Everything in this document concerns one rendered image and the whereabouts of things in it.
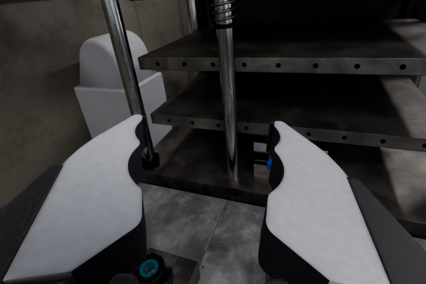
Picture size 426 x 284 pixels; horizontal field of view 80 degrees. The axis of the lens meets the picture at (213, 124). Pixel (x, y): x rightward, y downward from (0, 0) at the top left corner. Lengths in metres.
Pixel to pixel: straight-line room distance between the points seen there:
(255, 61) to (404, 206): 0.72
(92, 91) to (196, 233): 1.78
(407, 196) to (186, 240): 0.80
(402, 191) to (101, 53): 2.05
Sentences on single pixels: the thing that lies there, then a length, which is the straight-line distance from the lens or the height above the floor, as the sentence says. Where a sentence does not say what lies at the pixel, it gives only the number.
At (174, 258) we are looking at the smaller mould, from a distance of 0.80.
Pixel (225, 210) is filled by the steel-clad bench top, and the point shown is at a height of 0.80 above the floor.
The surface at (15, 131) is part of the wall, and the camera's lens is 2.67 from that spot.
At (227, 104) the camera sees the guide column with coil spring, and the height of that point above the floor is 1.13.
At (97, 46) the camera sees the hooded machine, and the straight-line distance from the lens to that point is 2.26.
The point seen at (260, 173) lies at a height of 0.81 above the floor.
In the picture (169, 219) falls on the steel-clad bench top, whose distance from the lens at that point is 0.98.
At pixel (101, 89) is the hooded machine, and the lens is 2.37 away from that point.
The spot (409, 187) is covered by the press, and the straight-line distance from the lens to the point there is 1.24.
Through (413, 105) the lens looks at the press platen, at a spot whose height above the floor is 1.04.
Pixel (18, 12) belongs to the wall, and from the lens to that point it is 2.68.
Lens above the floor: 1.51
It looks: 28 degrees down
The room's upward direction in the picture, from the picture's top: 6 degrees counter-clockwise
